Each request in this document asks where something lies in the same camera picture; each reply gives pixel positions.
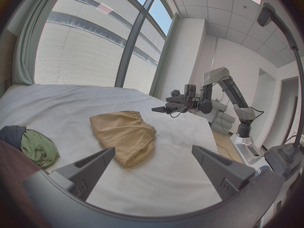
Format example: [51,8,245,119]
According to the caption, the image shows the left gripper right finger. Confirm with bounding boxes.
[191,145,256,201]

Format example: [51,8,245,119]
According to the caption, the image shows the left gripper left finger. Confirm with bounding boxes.
[50,147,116,202]

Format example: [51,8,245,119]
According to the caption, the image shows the tan shorts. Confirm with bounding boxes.
[89,111,157,168]

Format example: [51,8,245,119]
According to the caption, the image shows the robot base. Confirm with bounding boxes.
[229,132,302,199]

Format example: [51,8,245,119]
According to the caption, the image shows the bed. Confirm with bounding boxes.
[0,30,222,211]

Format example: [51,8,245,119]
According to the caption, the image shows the pale grey storage unit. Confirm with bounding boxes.
[210,111,235,135]

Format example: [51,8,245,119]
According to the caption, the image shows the green garment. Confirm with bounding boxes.
[21,129,60,170]

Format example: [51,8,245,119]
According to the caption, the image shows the brown garment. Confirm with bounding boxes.
[0,139,51,223]

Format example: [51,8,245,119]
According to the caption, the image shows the black garment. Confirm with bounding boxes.
[0,125,27,149]

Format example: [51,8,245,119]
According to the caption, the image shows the window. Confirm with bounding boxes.
[33,0,177,95]

